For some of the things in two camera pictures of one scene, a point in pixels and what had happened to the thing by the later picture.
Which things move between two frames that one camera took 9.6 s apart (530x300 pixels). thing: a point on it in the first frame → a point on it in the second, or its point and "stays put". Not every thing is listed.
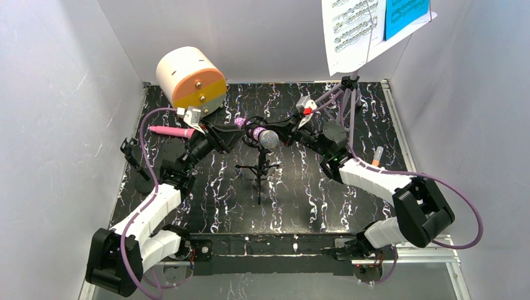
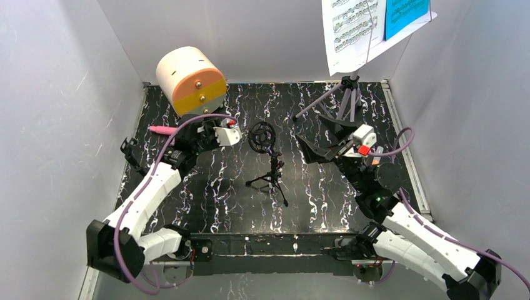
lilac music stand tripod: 350,84 stays put
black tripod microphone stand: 260,169 → 261,137
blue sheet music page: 400,14 stays put
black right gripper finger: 284,130 → 339,129
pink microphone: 177,132 stays put
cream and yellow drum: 188,78 stays put
